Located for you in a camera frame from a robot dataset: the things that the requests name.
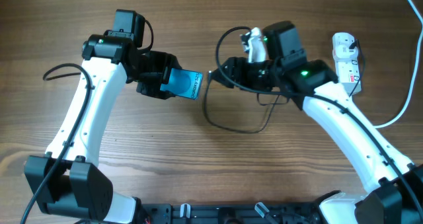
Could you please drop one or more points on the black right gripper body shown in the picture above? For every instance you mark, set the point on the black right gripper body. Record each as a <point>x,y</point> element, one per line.
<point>259,76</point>

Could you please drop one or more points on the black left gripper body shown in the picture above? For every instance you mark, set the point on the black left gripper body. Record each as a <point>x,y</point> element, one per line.
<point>153,69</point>

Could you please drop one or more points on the Galaxy smartphone cyan screen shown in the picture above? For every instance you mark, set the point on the Galaxy smartphone cyan screen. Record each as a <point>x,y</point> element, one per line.
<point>183,83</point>

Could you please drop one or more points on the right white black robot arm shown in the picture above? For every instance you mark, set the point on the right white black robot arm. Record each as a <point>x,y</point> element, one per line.
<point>277,65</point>

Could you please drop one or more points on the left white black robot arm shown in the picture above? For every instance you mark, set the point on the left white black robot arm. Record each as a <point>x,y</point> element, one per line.
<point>66,181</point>

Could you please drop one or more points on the white charger plug adapter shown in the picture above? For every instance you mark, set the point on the white charger plug adapter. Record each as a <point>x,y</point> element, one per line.
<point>342,52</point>

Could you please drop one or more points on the white power strip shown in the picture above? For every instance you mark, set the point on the white power strip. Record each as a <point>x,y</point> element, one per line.
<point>348,72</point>

